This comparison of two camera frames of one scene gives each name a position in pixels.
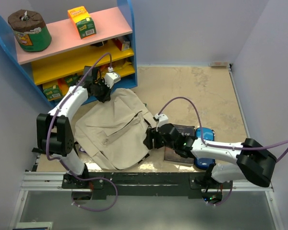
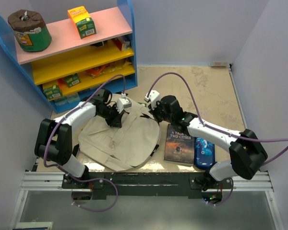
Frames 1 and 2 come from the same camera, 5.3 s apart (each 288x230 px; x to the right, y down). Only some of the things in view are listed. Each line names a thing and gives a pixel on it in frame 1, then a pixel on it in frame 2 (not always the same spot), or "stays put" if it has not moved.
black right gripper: (151, 133) -> (153, 112)
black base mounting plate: (106, 184) stays put
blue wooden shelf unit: (104, 62) stays put
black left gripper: (107, 96) -> (116, 121)
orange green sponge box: (83, 22) stays put
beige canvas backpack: (113, 132) stays put
